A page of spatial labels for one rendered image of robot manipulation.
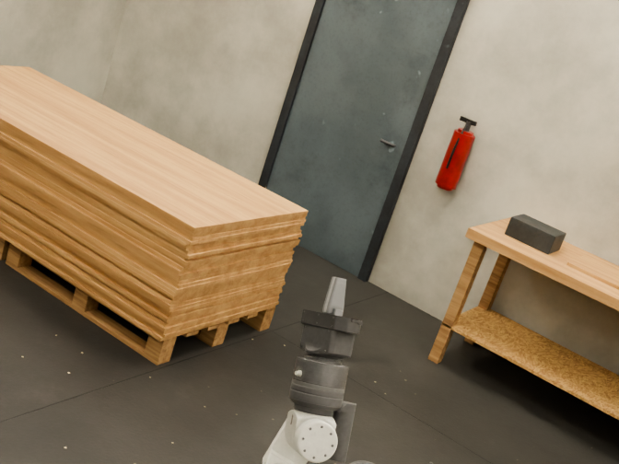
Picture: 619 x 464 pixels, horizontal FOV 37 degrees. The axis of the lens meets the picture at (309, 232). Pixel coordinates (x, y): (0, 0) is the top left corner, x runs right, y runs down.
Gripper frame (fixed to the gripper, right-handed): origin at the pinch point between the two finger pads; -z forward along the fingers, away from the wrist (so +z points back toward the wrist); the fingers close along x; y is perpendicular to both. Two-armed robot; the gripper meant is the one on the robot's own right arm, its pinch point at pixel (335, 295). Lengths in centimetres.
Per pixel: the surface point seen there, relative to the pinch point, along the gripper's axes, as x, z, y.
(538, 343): -269, -6, -386
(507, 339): -274, -5, -362
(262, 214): -295, -43, -176
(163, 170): -344, -58, -139
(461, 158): -325, -118, -344
